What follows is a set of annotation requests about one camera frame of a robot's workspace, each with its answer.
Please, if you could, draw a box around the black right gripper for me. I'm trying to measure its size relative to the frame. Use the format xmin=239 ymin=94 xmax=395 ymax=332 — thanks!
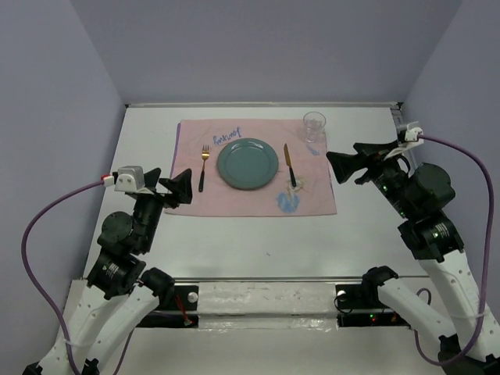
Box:
xmin=327 ymin=138 xmax=416 ymax=219

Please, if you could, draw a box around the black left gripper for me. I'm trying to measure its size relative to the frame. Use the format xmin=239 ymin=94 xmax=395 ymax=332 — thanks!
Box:
xmin=134 ymin=166 xmax=193 ymax=251

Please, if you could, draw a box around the gold fork black handle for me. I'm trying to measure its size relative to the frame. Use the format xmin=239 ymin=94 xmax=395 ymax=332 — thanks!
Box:
xmin=198 ymin=145 xmax=210 ymax=192

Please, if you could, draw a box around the pink cloth placemat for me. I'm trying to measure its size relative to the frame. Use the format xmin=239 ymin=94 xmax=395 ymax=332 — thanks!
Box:
xmin=167 ymin=119 xmax=337 ymax=217

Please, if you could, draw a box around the gold knife black handle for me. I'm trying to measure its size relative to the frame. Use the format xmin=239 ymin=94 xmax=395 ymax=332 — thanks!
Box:
xmin=284 ymin=143 xmax=297 ymax=188

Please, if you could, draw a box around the teal ceramic plate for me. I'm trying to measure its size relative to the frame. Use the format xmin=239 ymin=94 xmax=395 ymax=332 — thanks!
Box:
xmin=216 ymin=138 xmax=279 ymax=191

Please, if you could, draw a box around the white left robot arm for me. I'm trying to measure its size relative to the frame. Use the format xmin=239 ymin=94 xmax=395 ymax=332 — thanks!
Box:
xmin=21 ymin=166 xmax=193 ymax=374

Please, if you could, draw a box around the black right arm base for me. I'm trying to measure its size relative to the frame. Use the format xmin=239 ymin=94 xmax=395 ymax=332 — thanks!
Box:
xmin=334 ymin=284 xmax=409 ymax=328

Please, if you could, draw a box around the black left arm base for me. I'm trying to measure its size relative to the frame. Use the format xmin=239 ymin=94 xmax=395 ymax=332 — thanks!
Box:
xmin=137 ymin=283 xmax=199 ymax=329

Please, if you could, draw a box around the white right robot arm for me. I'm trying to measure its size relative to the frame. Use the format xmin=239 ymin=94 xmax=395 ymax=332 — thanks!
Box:
xmin=327 ymin=141 xmax=499 ymax=374

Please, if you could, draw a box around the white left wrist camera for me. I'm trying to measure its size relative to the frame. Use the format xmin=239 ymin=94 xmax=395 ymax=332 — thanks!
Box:
xmin=115 ymin=166 xmax=145 ymax=193

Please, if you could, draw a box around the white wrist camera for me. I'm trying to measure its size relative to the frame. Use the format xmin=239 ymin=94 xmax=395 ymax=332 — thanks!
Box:
xmin=396 ymin=121 xmax=423 ymax=150
xmin=115 ymin=166 xmax=145 ymax=193

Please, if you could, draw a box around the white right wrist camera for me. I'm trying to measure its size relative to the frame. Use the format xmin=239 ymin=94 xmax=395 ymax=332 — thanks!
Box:
xmin=396 ymin=121 xmax=423 ymax=150

